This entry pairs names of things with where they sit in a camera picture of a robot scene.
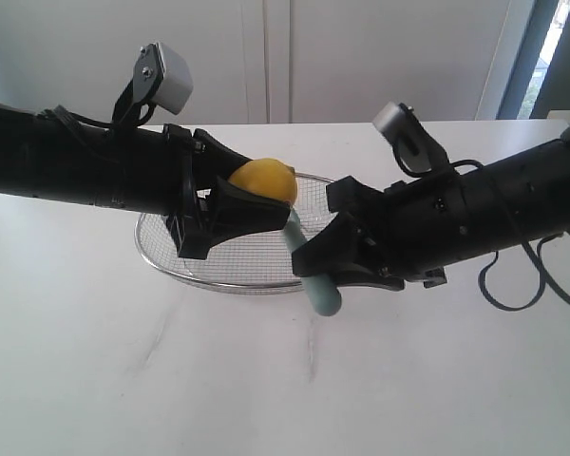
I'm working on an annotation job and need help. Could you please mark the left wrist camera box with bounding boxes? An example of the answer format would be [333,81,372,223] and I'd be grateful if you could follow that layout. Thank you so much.
[111,42,194,129]

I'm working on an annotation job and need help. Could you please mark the oval steel mesh basket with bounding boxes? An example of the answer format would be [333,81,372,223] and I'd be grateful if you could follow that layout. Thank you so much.
[134,172,343,296]

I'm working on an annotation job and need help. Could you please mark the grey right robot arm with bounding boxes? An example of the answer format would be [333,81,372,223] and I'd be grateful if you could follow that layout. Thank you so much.
[292,126,570,291]

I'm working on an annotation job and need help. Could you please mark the yellow lemon with sticker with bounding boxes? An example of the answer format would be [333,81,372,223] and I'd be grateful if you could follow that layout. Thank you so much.
[228,158,297,205]

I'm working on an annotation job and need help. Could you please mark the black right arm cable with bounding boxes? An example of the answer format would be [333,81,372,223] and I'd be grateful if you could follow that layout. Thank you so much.
[393,137,570,317]

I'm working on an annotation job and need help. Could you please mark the teal handled vegetable peeler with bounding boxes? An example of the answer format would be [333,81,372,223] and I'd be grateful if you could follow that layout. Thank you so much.
[282,209,342,317]

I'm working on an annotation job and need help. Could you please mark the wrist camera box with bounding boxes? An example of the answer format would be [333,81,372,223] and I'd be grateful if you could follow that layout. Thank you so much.
[372,102,450,178]
[111,42,194,129]

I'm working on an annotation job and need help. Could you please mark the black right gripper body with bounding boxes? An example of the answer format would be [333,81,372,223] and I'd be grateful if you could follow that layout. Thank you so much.
[352,175,470,289]

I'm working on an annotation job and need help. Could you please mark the white cabinet doors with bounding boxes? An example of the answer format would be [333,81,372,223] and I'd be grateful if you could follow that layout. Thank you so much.
[0,1,533,124]

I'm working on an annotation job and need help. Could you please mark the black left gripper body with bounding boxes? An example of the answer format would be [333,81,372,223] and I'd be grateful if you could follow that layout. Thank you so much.
[104,123,251,259]

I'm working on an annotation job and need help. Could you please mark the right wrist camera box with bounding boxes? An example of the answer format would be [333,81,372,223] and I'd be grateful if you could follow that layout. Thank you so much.
[372,102,450,178]

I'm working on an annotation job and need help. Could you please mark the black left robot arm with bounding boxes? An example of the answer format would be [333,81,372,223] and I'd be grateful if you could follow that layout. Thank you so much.
[0,104,290,260]

